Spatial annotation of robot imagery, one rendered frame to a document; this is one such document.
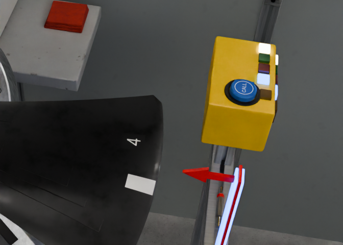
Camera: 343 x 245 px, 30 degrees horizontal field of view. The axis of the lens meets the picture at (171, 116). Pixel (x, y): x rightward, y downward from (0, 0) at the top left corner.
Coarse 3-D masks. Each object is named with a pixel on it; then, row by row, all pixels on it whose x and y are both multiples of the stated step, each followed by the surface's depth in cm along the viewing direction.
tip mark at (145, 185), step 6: (132, 180) 71; (138, 180) 72; (144, 180) 72; (150, 180) 72; (126, 186) 71; (132, 186) 71; (138, 186) 71; (144, 186) 71; (150, 186) 72; (144, 192) 71; (150, 192) 71
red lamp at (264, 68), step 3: (261, 63) 100; (258, 66) 99; (261, 66) 99; (264, 66) 99; (267, 66) 99; (258, 69) 99; (261, 69) 99; (264, 69) 99; (267, 69) 99; (261, 72) 99; (264, 72) 99; (267, 72) 99
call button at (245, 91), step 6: (234, 84) 95; (240, 84) 96; (246, 84) 96; (252, 84) 96; (234, 90) 94; (240, 90) 95; (246, 90) 95; (252, 90) 95; (234, 96) 94; (240, 96) 94; (246, 96) 94; (252, 96) 94
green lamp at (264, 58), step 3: (261, 54) 101; (264, 54) 101; (267, 54) 101; (258, 57) 101; (261, 57) 101; (264, 57) 101; (267, 57) 101; (258, 60) 101; (261, 60) 100; (264, 60) 100; (267, 60) 100; (267, 63) 101
